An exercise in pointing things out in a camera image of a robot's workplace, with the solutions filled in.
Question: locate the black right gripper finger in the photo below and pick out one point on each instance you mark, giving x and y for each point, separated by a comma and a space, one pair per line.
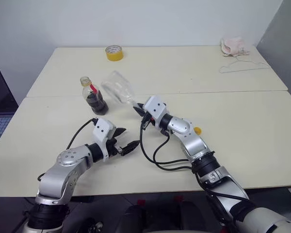
140, 106
140, 111

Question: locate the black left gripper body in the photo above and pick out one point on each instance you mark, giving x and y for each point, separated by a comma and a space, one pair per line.
112, 148

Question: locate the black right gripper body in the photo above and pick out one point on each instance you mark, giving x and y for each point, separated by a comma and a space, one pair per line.
148, 121

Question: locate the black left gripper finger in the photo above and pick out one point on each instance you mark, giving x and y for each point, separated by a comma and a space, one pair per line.
119, 132
130, 147

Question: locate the clear plastic bottle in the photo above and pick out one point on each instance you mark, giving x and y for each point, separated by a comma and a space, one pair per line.
117, 86

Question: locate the cola bottle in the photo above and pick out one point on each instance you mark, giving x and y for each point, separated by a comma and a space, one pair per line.
97, 103

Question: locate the yellow bottle cap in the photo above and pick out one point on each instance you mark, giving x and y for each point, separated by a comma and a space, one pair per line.
198, 130

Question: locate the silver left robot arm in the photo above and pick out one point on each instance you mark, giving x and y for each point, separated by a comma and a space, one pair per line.
60, 177

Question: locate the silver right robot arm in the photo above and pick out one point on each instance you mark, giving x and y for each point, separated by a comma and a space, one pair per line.
194, 145

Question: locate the yellow tape roll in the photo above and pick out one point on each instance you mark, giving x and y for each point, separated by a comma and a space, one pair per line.
115, 56

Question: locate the pink crumpled cloth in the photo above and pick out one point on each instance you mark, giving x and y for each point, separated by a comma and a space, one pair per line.
234, 46

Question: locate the dark laptop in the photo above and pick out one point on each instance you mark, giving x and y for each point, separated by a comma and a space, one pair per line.
0, 97

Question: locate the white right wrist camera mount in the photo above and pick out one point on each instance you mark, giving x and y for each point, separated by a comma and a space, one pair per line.
155, 106

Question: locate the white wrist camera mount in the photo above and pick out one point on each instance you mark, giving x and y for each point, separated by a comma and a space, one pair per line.
155, 106
102, 129

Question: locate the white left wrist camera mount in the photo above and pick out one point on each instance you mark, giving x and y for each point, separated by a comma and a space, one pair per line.
102, 129

